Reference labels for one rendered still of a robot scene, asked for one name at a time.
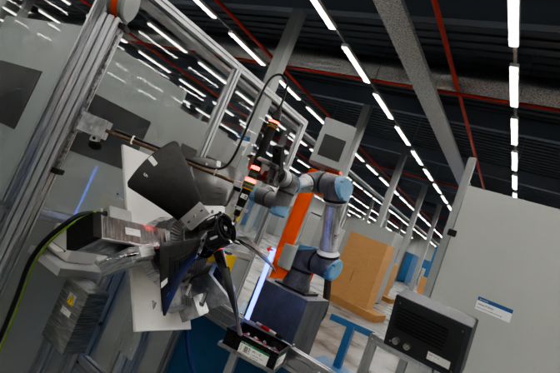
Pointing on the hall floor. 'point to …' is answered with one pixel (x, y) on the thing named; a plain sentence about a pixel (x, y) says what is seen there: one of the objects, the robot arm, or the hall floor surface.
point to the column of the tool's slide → (52, 151)
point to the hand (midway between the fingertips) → (254, 156)
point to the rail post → (169, 351)
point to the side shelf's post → (42, 357)
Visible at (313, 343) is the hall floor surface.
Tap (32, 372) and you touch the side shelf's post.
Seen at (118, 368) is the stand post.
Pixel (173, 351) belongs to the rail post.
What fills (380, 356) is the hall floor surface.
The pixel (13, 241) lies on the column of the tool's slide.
